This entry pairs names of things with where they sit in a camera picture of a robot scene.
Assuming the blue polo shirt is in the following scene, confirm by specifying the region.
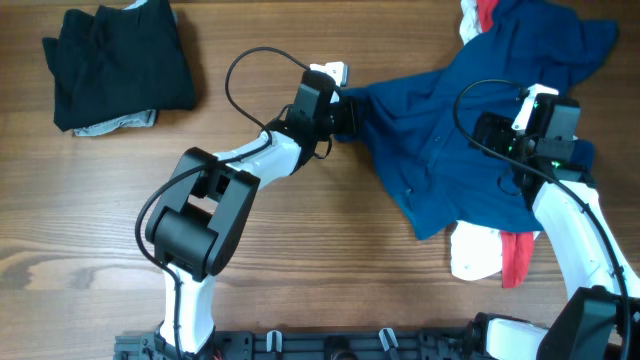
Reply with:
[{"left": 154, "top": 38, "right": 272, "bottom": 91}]
[{"left": 333, "top": 0, "right": 619, "bottom": 241}]

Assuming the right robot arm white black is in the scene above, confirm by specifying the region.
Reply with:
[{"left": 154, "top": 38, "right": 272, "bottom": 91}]
[{"left": 473, "top": 89, "right": 639, "bottom": 359}]

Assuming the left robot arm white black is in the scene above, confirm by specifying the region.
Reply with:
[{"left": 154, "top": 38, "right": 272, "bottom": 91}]
[{"left": 145, "top": 65, "right": 360, "bottom": 359}]

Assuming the red and white garment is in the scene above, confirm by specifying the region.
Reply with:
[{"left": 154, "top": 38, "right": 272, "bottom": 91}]
[{"left": 450, "top": 221, "right": 539, "bottom": 288}]

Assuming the folded light grey garment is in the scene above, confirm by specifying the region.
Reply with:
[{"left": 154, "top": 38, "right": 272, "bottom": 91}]
[{"left": 73, "top": 109, "right": 157, "bottom": 137}]

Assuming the folded dark green garment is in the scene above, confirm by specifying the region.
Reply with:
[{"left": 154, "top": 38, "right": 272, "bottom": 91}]
[{"left": 42, "top": 0, "right": 196, "bottom": 132}]

